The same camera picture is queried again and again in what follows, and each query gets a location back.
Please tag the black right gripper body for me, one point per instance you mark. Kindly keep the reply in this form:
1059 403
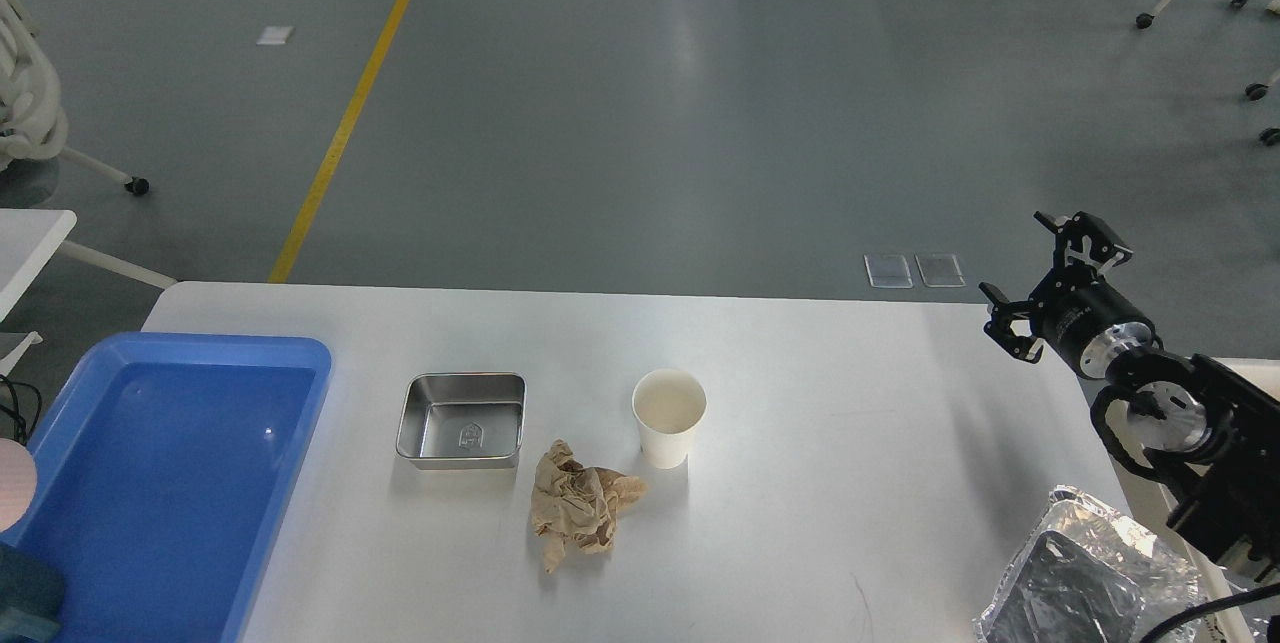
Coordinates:
1088 323

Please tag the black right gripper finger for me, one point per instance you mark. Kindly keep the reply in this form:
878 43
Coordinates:
1017 327
1085 249

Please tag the stainless steel rectangular tin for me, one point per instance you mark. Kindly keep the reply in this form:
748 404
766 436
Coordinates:
465 420

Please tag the pink ceramic mug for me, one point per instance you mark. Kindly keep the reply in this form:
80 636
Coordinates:
19 481

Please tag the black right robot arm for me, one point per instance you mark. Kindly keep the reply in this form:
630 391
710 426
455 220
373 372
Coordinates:
1189 423

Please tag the clear floor plate right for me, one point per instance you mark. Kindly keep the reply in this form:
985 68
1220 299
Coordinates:
940 270

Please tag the clear floor plate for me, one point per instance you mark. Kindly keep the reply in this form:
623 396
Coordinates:
940 270
888 271

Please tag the clear floor plate left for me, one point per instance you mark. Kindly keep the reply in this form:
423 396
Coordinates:
888 271

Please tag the foil lined bin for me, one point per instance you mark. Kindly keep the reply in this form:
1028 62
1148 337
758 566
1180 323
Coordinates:
1088 573

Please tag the white paper cup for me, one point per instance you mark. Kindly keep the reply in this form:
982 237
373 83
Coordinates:
668 406

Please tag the crumpled brown paper napkin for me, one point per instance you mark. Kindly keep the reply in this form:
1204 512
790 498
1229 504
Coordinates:
573 505

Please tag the blue plastic tray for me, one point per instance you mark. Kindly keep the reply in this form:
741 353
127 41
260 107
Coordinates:
164 471

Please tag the white side table left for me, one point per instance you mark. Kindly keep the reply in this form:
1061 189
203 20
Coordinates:
60 298

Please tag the white office chair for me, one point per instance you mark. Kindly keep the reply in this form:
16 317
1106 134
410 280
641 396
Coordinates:
35 126

